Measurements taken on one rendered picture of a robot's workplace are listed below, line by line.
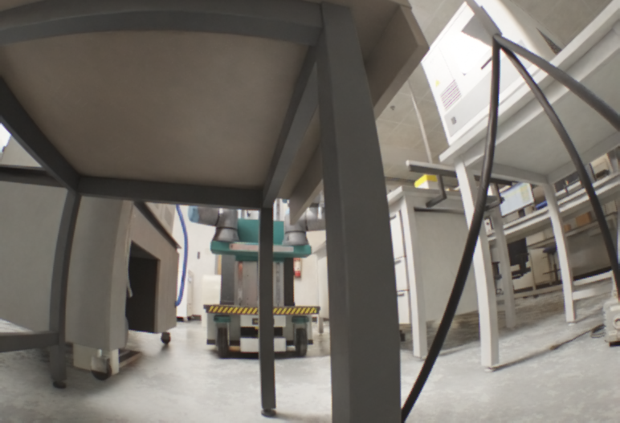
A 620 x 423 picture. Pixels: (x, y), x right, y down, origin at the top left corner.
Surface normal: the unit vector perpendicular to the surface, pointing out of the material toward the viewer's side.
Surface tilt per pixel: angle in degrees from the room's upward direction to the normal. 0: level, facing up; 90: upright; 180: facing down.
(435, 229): 90
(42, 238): 90
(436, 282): 90
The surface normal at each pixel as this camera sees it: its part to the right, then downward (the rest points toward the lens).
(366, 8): 0.03, 0.92
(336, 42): 0.26, -0.38
